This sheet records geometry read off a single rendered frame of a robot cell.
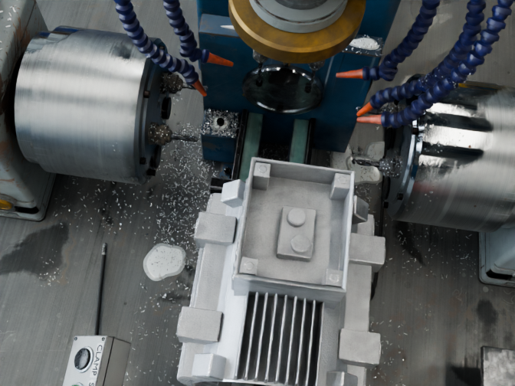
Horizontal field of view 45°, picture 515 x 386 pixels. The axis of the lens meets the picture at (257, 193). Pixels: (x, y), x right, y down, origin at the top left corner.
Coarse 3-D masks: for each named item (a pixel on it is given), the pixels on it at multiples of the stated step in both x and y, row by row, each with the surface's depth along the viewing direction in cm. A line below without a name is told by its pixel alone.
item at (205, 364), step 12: (240, 180) 65; (228, 192) 65; (240, 192) 64; (228, 204) 66; (240, 204) 65; (360, 204) 65; (360, 216) 64; (204, 360) 58; (216, 360) 58; (192, 372) 58; (204, 372) 57; (216, 372) 57; (336, 372) 58; (336, 384) 57; (348, 384) 57
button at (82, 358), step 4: (84, 348) 88; (80, 352) 88; (84, 352) 88; (88, 352) 88; (76, 356) 88; (80, 356) 88; (84, 356) 88; (88, 356) 87; (76, 360) 88; (80, 360) 88; (84, 360) 87; (88, 360) 87; (76, 364) 88; (80, 364) 87; (84, 364) 87; (80, 368) 87
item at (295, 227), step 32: (256, 160) 60; (256, 192) 62; (288, 192) 62; (320, 192) 62; (352, 192) 59; (256, 224) 60; (288, 224) 59; (320, 224) 61; (256, 256) 59; (288, 256) 58; (320, 256) 59; (256, 288) 57; (288, 288) 56; (320, 288) 55
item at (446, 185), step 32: (416, 96) 100; (448, 96) 97; (480, 96) 98; (512, 96) 98; (416, 128) 96; (448, 128) 95; (480, 128) 95; (512, 128) 95; (352, 160) 103; (384, 160) 102; (416, 160) 95; (448, 160) 95; (480, 160) 94; (512, 160) 94; (384, 192) 111; (416, 192) 97; (448, 192) 96; (480, 192) 96; (512, 192) 96; (448, 224) 103; (480, 224) 101; (512, 224) 103
